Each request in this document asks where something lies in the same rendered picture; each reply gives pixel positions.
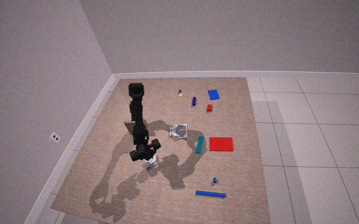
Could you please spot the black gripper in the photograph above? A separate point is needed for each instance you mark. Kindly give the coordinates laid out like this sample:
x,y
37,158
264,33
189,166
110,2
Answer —
x,y
155,144

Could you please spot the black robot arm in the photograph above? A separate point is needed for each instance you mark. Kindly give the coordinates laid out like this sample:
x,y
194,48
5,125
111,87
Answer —
x,y
136,92

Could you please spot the blue flat square plate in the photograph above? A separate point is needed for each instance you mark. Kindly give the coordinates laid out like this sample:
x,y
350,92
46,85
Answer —
x,y
213,94

